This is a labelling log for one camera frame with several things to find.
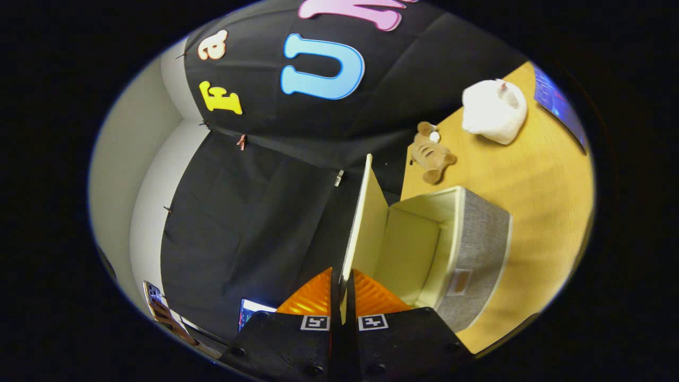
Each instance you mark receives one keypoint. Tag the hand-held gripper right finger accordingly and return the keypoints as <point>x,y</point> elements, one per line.
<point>349,302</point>

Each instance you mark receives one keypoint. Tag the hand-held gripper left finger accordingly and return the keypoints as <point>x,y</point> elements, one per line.
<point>334,302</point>

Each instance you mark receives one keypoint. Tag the grey fabric storage box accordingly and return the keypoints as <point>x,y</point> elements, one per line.
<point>477,249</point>

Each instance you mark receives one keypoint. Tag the lit screen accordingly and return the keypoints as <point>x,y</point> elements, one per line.
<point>252,313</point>

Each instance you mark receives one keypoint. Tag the brown striped plush toy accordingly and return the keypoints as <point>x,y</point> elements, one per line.
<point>431,156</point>

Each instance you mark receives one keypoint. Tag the smartphone on holder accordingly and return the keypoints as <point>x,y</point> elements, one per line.
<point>159,307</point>

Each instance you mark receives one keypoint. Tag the white plush toy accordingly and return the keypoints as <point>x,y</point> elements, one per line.
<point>493,111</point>

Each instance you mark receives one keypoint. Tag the blue book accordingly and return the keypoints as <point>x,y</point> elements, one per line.
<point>557,103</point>

